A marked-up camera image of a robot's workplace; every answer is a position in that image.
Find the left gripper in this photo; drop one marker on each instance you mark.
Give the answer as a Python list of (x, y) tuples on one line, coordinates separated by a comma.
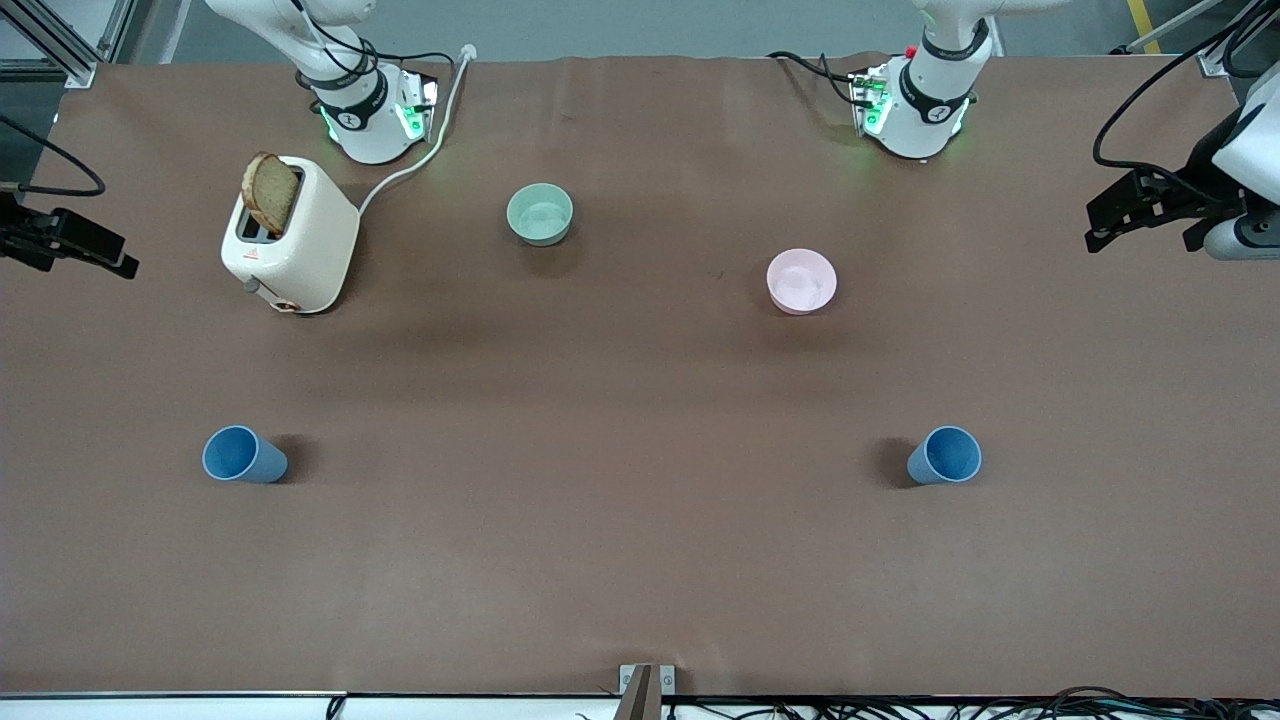
[(1196, 177)]

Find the blue plastic cup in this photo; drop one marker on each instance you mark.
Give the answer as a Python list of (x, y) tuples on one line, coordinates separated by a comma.
[(240, 455), (948, 456)]

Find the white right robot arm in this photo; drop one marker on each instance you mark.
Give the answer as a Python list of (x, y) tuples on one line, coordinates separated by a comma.
[(365, 120)]

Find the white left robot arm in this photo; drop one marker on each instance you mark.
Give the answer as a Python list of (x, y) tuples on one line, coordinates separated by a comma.
[(925, 110)]

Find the brown toast slice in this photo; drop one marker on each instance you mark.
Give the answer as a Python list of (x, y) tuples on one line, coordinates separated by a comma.
[(270, 192)]

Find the cream white toaster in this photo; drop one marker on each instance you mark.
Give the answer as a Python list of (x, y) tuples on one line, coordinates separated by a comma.
[(310, 240)]

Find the pale pink bowl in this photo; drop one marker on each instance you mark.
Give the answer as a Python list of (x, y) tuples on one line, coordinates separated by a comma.
[(801, 281)]

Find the mint green bowl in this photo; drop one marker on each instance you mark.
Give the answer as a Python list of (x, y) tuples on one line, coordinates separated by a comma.
[(540, 214)]

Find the brown table cover mat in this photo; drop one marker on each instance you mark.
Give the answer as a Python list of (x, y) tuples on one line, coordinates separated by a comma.
[(640, 500)]

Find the aluminium frame profile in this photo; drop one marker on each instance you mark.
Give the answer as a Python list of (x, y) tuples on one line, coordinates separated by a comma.
[(1225, 40), (60, 40)]

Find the grey metal edge bracket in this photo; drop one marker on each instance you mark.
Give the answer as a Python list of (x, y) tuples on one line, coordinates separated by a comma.
[(647, 690)]

